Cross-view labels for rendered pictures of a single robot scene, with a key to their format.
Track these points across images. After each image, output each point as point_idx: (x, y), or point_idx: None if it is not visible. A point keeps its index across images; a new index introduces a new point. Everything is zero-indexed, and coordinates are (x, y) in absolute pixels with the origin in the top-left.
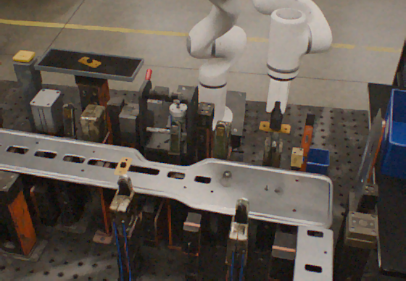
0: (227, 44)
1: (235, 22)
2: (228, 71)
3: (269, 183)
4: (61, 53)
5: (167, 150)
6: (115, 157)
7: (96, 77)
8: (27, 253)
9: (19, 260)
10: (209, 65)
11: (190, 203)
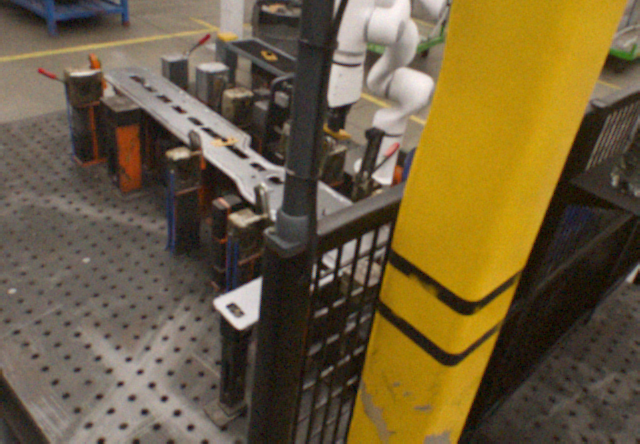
0: (403, 86)
1: (406, 56)
2: (400, 120)
3: (332, 211)
4: (256, 43)
5: None
6: (226, 134)
7: (261, 65)
8: (123, 191)
9: (115, 195)
10: (386, 109)
11: (242, 188)
